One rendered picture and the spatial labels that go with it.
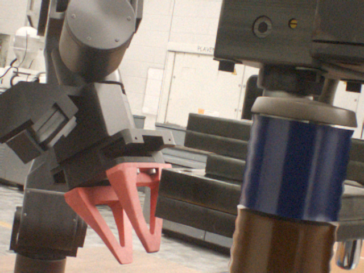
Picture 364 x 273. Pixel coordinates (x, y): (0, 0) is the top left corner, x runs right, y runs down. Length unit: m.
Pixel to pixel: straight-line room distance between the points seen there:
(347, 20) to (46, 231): 0.53
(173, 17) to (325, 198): 9.15
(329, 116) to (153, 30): 9.33
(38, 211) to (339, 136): 0.67
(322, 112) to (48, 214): 0.68
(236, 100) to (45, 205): 5.31
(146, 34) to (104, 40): 9.05
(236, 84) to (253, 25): 5.66
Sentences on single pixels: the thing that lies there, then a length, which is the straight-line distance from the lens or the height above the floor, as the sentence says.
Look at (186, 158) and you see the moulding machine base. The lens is 6.44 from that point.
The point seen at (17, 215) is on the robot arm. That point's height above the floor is 1.03.
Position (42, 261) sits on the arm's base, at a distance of 0.95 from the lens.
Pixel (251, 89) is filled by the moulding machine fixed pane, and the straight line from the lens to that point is 6.13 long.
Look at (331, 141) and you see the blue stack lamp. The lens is 0.27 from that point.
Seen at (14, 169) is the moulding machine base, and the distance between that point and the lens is 8.12.
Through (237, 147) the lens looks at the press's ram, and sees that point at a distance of 0.55.
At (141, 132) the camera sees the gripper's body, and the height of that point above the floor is 1.16.
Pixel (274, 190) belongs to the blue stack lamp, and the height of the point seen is 1.16.
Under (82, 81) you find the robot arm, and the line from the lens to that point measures 0.68.
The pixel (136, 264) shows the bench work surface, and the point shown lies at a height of 0.90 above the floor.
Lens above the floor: 1.19
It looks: 3 degrees down
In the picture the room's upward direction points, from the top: 9 degrees clockwise
